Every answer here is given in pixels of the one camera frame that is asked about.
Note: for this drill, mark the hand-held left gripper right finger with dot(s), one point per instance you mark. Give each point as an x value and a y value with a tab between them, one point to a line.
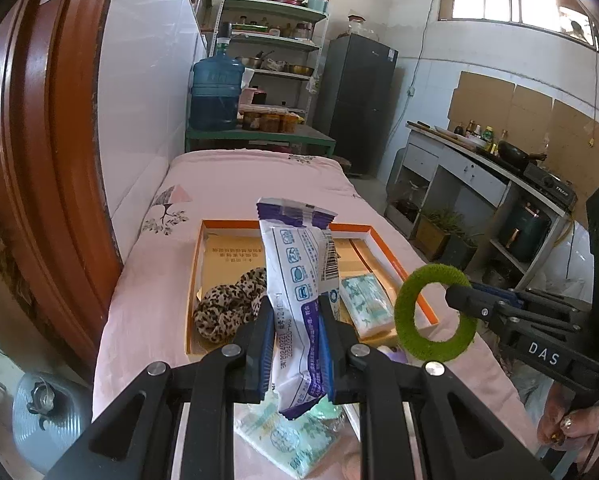
327	360

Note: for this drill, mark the dark green air fryer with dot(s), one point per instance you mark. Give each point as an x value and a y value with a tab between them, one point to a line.
524	232

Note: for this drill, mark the gas stove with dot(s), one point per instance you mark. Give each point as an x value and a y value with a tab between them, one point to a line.
549	187

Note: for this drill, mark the metal shelf unit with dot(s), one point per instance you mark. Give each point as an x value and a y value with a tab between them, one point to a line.
274	40

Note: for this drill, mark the brown wooden door frame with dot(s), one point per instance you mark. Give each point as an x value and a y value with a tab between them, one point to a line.
39	160

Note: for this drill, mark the person's right hand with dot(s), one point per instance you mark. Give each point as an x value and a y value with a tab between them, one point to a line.
554	420

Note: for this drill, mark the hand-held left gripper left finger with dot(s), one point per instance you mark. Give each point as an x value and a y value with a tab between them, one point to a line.
265	355

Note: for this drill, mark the white kitchen counter cabinet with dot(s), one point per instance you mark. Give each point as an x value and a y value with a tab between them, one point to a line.
454	170

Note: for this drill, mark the green table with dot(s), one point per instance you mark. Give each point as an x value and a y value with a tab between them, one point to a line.
279	135

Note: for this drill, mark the blue water jug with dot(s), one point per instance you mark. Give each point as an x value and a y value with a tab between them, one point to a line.
214	95

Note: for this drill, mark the orange-edged cardboard box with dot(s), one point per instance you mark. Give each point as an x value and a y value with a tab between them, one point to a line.
229	260

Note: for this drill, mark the white and purple snack packet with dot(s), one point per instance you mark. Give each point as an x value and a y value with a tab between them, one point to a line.
299	280

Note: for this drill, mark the plush toy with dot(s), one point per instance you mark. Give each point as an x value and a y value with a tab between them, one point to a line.
392	355

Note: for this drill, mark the grey gas cylinder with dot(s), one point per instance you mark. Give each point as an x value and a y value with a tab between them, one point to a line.
44	435

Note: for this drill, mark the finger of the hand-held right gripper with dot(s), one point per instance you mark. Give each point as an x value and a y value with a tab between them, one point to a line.
479	305
509	296

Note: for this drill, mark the row of food jars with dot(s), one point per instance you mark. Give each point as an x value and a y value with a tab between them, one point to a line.
269	121

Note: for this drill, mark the pink pot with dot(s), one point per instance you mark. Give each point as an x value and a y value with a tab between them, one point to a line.
248	96

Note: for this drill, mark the teal pot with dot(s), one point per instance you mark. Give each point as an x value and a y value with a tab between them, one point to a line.
318	3

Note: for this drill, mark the dark grey fridge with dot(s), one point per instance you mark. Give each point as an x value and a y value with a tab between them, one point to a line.
354	110

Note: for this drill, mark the leopard print scrunchie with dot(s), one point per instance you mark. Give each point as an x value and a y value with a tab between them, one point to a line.
224	305

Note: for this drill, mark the black wok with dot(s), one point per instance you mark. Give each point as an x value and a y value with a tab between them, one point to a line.
514	156

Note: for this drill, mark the glass jar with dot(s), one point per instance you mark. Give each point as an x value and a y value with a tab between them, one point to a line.
358	26

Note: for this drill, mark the cardboard wall panel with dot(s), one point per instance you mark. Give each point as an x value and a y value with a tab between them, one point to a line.
529	115
574	140
479	100

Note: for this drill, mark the green patterned tissue pack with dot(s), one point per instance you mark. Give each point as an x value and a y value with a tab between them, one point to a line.
367	305
289	440

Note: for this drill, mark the planter box with plants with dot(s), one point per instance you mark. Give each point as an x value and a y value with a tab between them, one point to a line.
464	252
434	235

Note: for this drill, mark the row of sauce bottles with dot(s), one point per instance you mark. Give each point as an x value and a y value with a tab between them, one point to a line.
479	135

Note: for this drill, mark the metal bowl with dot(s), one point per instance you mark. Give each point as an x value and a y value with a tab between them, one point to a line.
299	69
252	62

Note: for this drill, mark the pink floral blanket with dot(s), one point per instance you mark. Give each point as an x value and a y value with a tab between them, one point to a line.
144	320

